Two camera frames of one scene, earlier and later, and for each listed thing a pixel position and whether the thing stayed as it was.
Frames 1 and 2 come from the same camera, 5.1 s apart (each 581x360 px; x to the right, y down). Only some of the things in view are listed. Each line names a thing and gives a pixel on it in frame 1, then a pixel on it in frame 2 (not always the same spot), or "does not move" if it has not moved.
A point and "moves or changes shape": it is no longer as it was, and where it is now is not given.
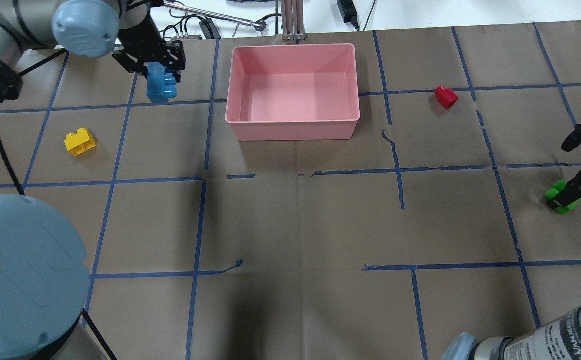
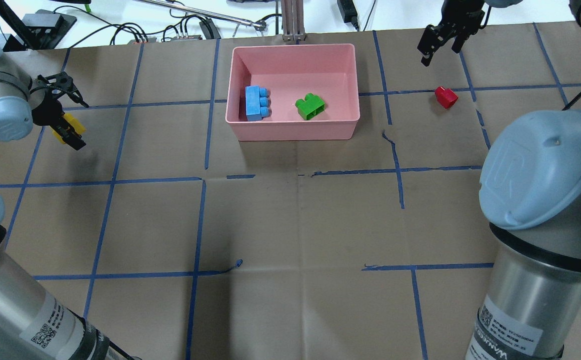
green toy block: [551, 192] moves or changes shape
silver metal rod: [211, 13] does not move
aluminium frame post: [293, 20] does not move
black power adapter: [348, 12] does not move
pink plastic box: [298, 92] does not move
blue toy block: [161, 83] -> [257, 103]
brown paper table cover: [439, 219] does not move
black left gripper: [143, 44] -> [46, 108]
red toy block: [446, 97] does not move
